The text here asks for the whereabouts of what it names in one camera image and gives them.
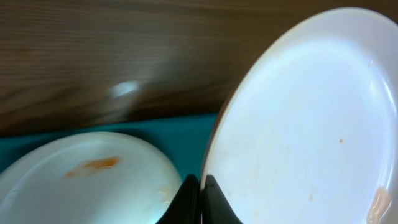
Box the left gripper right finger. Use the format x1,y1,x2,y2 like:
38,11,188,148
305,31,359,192
202,175,242,224

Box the white plate upper left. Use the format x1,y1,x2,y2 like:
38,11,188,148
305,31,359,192
1,132,182,224

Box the white plate with red stain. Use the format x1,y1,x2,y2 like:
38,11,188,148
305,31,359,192
202,7,397,223

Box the teal plastic tray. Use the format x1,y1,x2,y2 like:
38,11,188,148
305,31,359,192
1,114,217,178

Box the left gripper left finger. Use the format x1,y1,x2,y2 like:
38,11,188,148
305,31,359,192
157,174,200,224

